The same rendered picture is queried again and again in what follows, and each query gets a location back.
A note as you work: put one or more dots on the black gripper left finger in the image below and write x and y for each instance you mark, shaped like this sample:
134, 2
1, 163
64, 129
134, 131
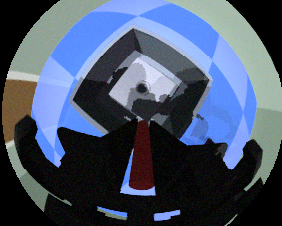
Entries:
112, 150

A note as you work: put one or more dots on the dark red peg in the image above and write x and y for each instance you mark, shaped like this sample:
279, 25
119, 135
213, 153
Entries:
141, 175

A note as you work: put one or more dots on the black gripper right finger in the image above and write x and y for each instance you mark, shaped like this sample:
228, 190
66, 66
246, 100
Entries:
170, 155

